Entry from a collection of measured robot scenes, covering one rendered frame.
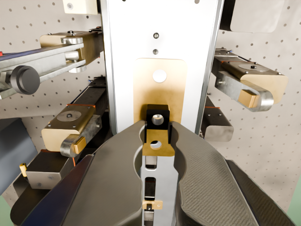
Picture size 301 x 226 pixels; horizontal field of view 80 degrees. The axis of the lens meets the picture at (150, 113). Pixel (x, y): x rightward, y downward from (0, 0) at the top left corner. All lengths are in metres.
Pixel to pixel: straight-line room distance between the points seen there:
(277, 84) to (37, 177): 0.50
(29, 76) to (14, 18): 0.62
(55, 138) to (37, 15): 0.48
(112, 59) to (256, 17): 0.29
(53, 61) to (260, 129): 0.83
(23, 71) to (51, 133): 0.24
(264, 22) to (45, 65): 0.40
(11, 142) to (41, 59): 0.68
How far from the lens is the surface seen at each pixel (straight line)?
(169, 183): 0.57
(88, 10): 0.34
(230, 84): 0.39
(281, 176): 1.17
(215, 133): 0.49
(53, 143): 0.44
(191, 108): 0.43
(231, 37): 0.73
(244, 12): 0.43
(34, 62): 0.28
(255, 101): 0.34
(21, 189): 0.57
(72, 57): 0.34
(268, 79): 0.41
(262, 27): 0.45
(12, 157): 0.94
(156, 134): 0.15
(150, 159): 0.52
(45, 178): 0.44
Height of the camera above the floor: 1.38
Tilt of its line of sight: 63 degrees down
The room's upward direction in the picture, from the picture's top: 177 degrees counter-clockwise
